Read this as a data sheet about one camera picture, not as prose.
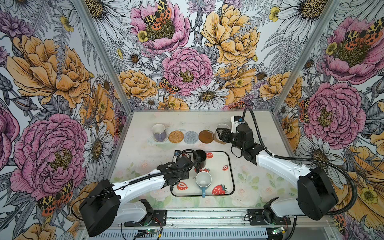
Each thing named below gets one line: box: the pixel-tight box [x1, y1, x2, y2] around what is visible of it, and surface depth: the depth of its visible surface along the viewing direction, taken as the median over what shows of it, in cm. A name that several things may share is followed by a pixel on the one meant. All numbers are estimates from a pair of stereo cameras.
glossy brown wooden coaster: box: [198, 130, 215, 144], surface depth 108 cm
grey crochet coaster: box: [184, 131, 199, 145], surface depth 107 cm
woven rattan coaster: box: [168, 130, 184, 144], surface depth 107 cm
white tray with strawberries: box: [172, 151, 235, 197], surface depth 87 cm
